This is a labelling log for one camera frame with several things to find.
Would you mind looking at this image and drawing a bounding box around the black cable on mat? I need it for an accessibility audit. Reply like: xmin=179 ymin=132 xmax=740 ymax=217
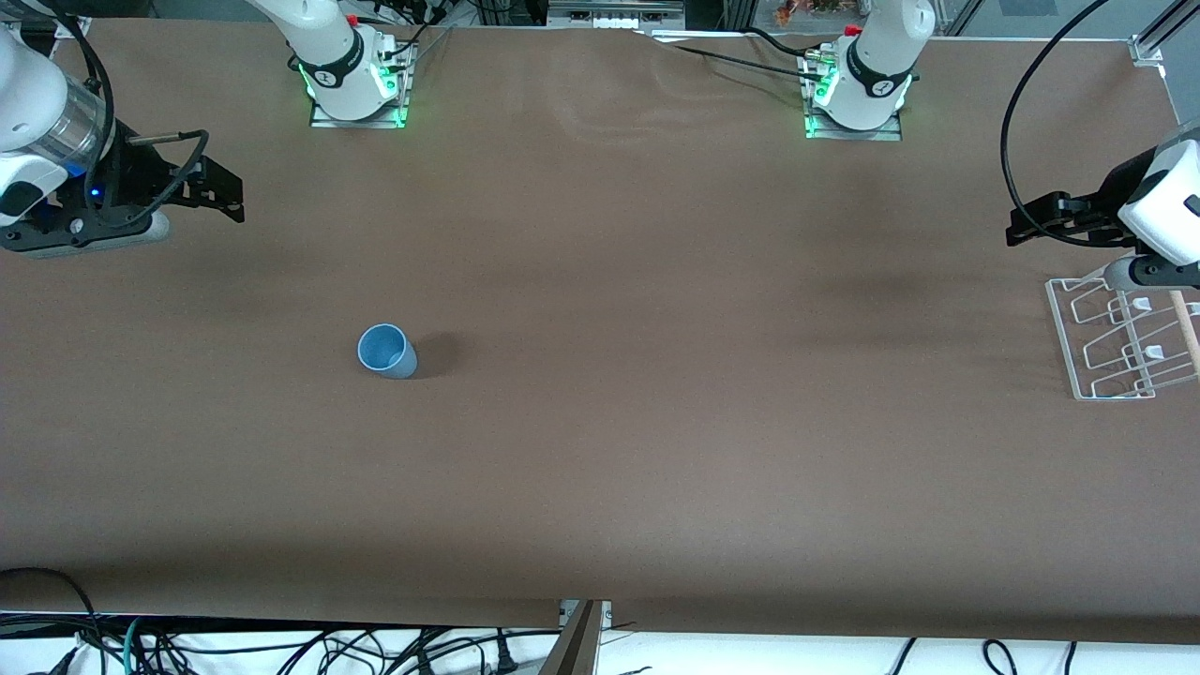
xmin=647 ymin=26 xmax=831 ymax=83

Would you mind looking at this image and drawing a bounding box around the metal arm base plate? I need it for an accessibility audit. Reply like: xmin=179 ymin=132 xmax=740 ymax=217
xmin=803 ymin=51 xmax=905 ymax=143
xmin=308 ymin=41 xmax=414 ymax=130

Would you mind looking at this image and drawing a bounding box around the black tangled cable bundle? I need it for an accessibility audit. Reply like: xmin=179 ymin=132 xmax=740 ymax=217
xmin=141 ymin=626 xmax=563 ymax=675

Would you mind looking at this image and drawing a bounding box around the grey power strip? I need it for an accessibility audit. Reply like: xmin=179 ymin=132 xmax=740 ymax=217
xmin=547 ymin=0 xmax=686 ymax=32

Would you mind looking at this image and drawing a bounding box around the blue plastic cup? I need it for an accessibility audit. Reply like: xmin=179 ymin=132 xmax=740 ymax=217
xmin=357 ymin=323 xmax=419 ymax=381

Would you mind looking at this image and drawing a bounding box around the metal table bracket post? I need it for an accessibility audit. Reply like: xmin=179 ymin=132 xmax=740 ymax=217
xmin=538 ymin=599 xmax=613 ymax=675

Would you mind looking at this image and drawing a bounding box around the wooden rack handle rod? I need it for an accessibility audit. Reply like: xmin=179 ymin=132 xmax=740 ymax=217
xmin=1168 ymin=290 xmax=1200 ymax=378

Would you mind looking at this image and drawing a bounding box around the white wire cup rack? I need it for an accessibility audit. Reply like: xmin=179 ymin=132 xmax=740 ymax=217
xmin=1044 ymin=276 xmax=1200 ymax=402

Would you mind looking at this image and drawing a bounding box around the black looped floor cable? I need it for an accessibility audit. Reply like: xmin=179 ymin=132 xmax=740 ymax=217
xmin=0 ymin=566 xmax=102 ymax=650

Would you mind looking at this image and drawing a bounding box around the aluminium frame profile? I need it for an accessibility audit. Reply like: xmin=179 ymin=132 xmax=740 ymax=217
xmin=1129 ymin=0 xmax=1200 ymax=68

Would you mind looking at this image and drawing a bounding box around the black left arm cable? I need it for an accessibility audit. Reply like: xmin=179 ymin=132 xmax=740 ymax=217
xmin=999 ymin=0 xmax=1113 ymax=237

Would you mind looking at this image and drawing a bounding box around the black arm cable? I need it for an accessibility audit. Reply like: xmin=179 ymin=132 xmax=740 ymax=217
xmin=999 ymin=0 xmax=1113 ymax=237
xmin=37 ymin=0 xmax=210 ymax=228

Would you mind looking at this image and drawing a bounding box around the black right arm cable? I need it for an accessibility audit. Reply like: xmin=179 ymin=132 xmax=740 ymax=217
xmin=37 ymin=0 xmax=210 ymax=228

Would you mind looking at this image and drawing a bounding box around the brown table cover mat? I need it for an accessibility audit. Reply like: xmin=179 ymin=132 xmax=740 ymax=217
xmin=0 ymin=19 xmax=1200 ymax=646

